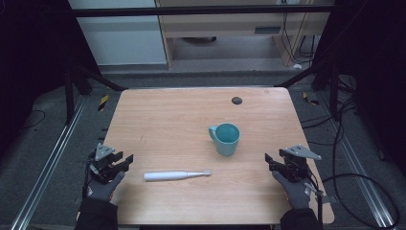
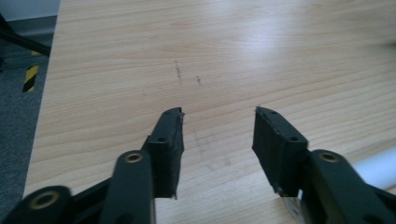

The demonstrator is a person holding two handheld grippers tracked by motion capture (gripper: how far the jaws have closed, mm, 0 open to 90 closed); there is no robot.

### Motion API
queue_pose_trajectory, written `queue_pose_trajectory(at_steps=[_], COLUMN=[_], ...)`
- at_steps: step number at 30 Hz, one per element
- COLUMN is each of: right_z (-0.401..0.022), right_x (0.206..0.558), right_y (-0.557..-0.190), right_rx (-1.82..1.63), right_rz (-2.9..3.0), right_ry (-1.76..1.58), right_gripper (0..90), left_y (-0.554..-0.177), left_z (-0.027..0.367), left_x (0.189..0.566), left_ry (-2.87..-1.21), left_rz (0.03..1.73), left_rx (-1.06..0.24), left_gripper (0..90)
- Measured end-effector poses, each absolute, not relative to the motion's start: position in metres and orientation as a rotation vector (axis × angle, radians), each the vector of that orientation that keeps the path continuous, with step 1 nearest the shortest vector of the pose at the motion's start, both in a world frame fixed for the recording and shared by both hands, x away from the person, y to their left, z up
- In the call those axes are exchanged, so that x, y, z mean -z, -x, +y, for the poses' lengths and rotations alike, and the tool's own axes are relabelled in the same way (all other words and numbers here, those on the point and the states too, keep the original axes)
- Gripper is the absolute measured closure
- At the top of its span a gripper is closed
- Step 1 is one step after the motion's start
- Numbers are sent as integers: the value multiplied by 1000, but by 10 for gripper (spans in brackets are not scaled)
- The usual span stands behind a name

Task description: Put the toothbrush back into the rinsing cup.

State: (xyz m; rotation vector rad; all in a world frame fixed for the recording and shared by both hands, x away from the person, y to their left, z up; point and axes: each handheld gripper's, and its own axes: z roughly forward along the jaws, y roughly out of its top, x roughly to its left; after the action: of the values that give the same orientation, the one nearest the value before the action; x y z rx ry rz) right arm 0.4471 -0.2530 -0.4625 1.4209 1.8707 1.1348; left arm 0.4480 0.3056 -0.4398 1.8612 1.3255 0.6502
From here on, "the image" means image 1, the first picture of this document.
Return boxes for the black floor cables bundle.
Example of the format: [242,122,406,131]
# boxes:
[300,75,360,148]

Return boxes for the teal cup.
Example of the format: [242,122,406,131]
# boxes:
[208,123,241,158]

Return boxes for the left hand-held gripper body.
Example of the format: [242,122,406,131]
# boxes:
[87,143,124,185]

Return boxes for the person's left hand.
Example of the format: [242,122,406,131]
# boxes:
[82,171,125,202]

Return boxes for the black curtain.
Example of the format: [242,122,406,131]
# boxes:
[0,0,102,157]
[311,0,406,176]

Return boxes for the yellow black striped tape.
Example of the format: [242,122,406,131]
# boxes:
[97,94,110,112]
[302,91,320,106]

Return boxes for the black horizontal frame bar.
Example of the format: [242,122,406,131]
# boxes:
[70,5,335,18]

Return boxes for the person's right hand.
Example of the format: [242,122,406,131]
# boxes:
[271,170,313,211]

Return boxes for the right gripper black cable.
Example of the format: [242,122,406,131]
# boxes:
[304,173,337,230]

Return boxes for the black diagonal frame strut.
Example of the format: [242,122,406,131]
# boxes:
[76,64,128,93]
[275,59,333,88]

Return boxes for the hanging black desk cables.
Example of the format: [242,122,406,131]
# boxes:
[281,3,320,66]

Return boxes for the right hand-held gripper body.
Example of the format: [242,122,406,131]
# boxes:
[278,144,323,183]

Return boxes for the light wooden desk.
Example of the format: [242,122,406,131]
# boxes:
[155,0,334,71]

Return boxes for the white electric toothbrush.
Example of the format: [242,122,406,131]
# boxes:
[143,169,213,183]

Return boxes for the thin black floor cable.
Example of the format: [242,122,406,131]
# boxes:
[20,109,47,130]

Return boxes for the black frame post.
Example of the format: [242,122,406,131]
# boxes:
[329,61,340,121]

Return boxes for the white cabinet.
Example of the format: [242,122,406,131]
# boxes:
[67,0,169,67]

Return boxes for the aluminium floor rail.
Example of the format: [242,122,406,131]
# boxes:
[317,90,398,230]
[10,95,88,230]

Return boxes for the black looped floor cable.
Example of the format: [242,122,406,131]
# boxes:
[321,121,401,230]

